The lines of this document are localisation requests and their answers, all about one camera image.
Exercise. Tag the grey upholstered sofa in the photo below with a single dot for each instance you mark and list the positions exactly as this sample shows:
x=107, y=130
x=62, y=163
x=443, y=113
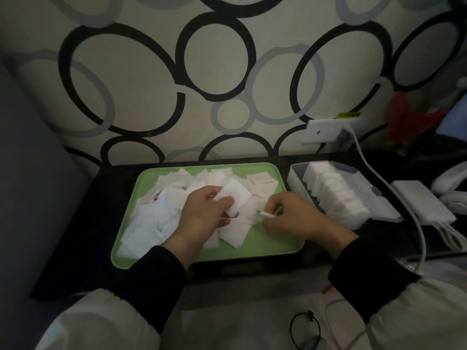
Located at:
x=29, y=196

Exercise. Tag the person's left forearm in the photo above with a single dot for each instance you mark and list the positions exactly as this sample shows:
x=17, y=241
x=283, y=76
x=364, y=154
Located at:
x=138, y=295

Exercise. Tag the white power bank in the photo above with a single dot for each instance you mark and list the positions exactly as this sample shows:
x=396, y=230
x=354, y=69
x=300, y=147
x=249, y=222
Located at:
x=423, y=202

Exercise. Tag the green plastic tray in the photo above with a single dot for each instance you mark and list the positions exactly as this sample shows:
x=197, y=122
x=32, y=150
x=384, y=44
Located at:
x=277, y=244

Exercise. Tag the orange flat piece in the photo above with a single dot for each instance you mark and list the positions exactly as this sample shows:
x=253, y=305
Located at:
x=327, y=289

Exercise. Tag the person's right hand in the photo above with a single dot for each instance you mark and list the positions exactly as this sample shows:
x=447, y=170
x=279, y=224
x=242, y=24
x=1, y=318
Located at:
x=306, y=218

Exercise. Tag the white neck fan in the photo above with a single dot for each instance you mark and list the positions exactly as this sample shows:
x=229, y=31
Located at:
x=450, y=178

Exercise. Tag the red decoration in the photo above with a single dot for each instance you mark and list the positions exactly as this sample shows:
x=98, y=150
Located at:
x=401, y=120

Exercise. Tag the yellow warning sticker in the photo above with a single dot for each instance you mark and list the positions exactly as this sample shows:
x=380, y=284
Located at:
x=348, y=114

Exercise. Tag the person's left hand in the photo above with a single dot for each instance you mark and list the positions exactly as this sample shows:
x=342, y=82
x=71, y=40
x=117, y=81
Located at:
x=197, y=222

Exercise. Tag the pile of white cotton pads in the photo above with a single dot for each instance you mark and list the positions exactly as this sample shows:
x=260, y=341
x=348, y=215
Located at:
x=153, y=222

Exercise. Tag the white wall socket plate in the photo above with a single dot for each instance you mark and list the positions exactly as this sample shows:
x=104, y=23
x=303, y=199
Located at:
x=319, y=131

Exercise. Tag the blue curtain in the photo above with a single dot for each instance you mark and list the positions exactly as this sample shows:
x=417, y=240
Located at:
x=454, y=122

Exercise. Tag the person's right forearm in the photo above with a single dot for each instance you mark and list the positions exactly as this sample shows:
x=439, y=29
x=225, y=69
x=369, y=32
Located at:
x=390, y=291

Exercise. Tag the stack of cotton pads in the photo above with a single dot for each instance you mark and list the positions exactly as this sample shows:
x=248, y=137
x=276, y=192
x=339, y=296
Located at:
x=237, y=194

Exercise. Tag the clear plastic box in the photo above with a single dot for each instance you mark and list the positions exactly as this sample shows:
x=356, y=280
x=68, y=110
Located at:
x=297, y=178

